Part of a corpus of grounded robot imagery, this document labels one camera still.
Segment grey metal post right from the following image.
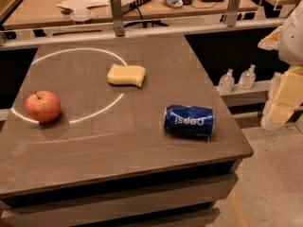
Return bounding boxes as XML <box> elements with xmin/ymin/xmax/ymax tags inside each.
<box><xmin>225</xmin><ymin>0</ymin><xmax>241</xmax><ymax>27</ymax></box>

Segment clear sanitizer bottle right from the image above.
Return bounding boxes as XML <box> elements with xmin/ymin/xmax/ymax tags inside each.
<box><xmin>239</xmin><ymin>64</ymin><xmax>256</xmax><ymax>89</ymax></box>

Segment clear sanitizer bottle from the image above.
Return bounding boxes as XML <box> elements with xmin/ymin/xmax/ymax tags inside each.
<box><xmin>218</xmin><ymin>69</ymin><xmax>235</xmax><ymax>94</ymax></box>
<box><xmin>239</xmin><ymin>64</ymin><xmax>256</xmax><ymax>89</ymax></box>

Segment wooden drawer cabinet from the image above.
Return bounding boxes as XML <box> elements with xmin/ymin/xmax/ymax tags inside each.
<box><xmin>0</xmin><ymin>159</ymin><xmax>244</xmax><ymax>227</ymax></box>

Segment clear sanitizer bottle left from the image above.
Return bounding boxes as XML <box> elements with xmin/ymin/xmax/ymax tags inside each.
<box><xmin>218</xmin><ymin>69</ymin><xmax>235</xmax><ymax>94</ymax></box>

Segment blue pepsi can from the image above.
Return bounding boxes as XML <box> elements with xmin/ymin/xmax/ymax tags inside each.
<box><xmin>164</xmin><ymin>105</ymin><xmax>215</xmax><ymax>136</ymax></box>

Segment red apple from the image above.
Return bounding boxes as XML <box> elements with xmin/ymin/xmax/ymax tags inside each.
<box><xmin>26</xmin><ymin>90</ymin><xmax>61</xmax><ymax>123</ymax></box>

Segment clear round lid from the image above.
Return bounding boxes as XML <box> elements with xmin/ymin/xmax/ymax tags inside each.
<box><xmin>70</xmin><ymin>8</ymin><xmax>93</xmax><ymax>22</ymax></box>

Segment yellow sponge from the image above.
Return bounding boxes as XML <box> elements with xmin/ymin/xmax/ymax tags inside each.
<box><xmin>107</xmin><ymin>64</ymin><xmax>146</xmax><ymax>87</ymax></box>

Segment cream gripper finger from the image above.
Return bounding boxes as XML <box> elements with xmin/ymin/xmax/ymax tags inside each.
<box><xmin>260</xmin><ymin>101</ymin><xmax>294</xmax><ymax>131</ymax></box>
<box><xmin>274</xmin><ymin>66</ymin><xmax>303</xmax><ymax>109</ymax></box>

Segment grey metal post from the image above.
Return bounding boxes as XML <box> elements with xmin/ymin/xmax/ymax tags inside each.
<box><xmin>225</xmin><ymin>0</ymin><xmax>241</xmax><ymax>27</ymax></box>
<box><xmin>110</xmin><ymin>0</ymin><xmax>125</xmax><ymax>37</ymax></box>

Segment grey metal post left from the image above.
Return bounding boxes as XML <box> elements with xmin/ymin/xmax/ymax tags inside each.
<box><xmin>110</xmin><ymin>0</ymin><xmax>125</xmax><ymax>37</ymax></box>

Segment white paper sheets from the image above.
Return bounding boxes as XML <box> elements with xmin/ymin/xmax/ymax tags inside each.
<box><xmin>57</xmin><ymin>0</ymin><xmax>109</xmax><ymax>9</ymax></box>

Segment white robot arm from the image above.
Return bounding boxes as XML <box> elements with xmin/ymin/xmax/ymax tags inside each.
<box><xmin>258</xmin><ymin>1</ymin><xmax>303</xmax><ymax>131</ymax></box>

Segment blue white packet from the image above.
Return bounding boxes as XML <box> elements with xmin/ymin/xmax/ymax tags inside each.
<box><xmin>163</xmin><ymin>0</ymin><xmax>183</xmax><ymax>8</ymax></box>

